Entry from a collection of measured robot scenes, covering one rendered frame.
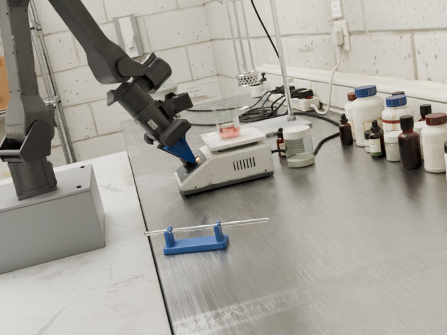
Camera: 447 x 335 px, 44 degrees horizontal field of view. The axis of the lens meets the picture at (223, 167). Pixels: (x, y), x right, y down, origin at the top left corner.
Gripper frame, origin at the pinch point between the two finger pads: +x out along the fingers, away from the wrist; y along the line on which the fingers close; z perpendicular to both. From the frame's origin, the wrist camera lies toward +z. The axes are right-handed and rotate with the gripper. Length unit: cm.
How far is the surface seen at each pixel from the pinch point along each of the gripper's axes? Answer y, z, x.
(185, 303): -46, -22, 4
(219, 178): -4.8, 0.7, 8.7
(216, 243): -33.2, -12.2, 6.2
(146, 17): 233, 84, -21
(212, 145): -3.6, 4.5, 3.1
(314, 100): 46, 51, 30
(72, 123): 249, 6, -4
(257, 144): -5.6, 11.4, 9.3
